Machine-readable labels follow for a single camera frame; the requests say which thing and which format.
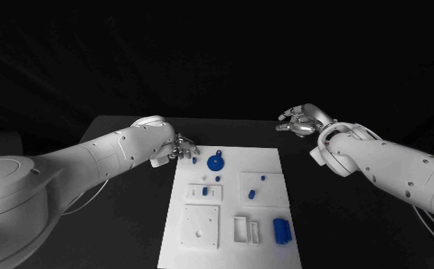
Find blue long cylinder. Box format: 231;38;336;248
273;218;290;245

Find white cable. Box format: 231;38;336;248
411;203;434;237
62;179;111;216

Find white task board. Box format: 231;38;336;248
157;145;303;269

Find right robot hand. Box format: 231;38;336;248
276;103;339;139

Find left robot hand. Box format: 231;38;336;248
167;132;201;161

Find blue gear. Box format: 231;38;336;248
206;154;227;172

